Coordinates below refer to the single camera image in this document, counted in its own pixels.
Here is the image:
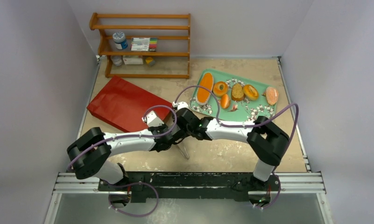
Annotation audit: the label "black metal tongs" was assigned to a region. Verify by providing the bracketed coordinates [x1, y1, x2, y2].
[177, 144, 190, 160]

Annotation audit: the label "fake small sesame roll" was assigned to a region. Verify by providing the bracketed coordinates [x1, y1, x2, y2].
[219, 94, 231, 109]

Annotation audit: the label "fake orange doughnut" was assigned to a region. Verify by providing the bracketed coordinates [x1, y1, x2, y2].
[212, 81, 229, 98]

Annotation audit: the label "red paper bag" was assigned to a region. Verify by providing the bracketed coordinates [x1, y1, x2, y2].
[87, 77, 172, 132]

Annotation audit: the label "green floral tray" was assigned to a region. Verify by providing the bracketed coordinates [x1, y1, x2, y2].
[189, 69, 276, 122]

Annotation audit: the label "fake brown bread slice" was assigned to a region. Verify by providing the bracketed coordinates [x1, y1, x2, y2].
[231, 83, 245, 102]

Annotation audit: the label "fake golden bagel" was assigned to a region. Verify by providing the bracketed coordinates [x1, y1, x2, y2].
[243, 84, 259, 101]

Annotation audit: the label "fake pink sugared bread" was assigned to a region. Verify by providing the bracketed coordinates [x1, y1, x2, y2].
[265, 86, 279, 105]

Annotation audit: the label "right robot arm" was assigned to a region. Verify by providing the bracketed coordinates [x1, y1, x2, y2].
[176, 108, 291, 190]

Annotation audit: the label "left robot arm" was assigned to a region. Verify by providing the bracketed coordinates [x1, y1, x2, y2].
[67, 125, 187, 191]

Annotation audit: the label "yellow green cube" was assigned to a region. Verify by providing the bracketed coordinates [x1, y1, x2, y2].
[145, 57, 156, 66]

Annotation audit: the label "white small box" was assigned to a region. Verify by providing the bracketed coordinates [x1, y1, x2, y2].
[122, 55, 144, 65]

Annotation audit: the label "small clear jar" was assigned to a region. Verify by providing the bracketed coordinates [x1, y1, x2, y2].
[110, 56, 123, 66]

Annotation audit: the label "pack of coloured markers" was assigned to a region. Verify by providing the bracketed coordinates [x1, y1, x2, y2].
[131, 37, 158, 52]

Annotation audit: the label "blue lidded jar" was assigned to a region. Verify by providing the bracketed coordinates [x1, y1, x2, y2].
[112, 32, 128, 50]

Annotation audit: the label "wooden shelf rack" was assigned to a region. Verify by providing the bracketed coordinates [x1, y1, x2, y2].
[89, 13, 191, 79]

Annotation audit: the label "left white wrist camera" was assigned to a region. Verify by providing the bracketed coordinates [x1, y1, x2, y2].
[142, 110, 164, 127]

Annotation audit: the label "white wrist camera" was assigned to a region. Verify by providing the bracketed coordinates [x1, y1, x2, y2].
[172, 102, 189, 111]
[142, 110, 164, 127]

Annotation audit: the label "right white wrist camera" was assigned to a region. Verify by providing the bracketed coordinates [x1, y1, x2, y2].
[172, 102, 189, 111]

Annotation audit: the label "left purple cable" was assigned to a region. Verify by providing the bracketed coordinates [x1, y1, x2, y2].
[66, 105, 178, 173]

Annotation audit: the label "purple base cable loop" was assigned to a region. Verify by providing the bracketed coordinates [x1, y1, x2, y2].
[108, 182, 160, 217]

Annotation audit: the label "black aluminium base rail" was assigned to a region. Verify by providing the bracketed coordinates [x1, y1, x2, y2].
[52, 171, 326, 205]

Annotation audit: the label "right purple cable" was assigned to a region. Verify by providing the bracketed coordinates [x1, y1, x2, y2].
[174, 85, 299, 211]

